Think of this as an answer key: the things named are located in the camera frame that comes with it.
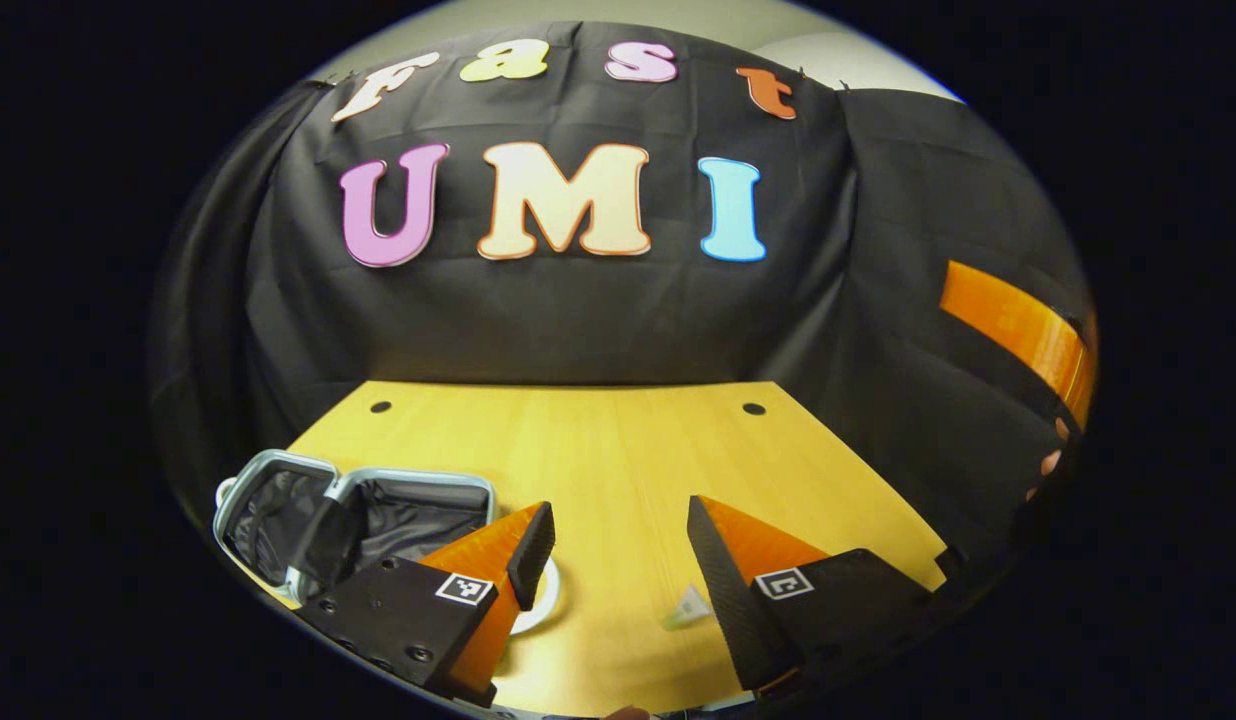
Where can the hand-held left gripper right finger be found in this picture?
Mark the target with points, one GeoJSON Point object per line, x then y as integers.
{"type": "Point", "coordinates": [718, 580]}

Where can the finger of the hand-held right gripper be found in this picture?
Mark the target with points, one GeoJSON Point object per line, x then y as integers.
{"type": "Point", "coordinates": [1028, 325]}

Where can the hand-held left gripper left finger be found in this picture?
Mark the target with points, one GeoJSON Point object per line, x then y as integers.
{"type": "Point", "coordinates": [538, 550]}

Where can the white tube with green cap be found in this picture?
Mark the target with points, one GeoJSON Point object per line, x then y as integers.
{"type": "Point", "coordinates": [690, 607]}

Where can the light blue small suitcase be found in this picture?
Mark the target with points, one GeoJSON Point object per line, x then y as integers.
{"type": "Point", "coordinates": [418, 520]}

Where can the black backdrop cloth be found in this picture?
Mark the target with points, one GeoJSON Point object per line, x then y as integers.
{"type": "Point", "coordinates": [578, 320]}

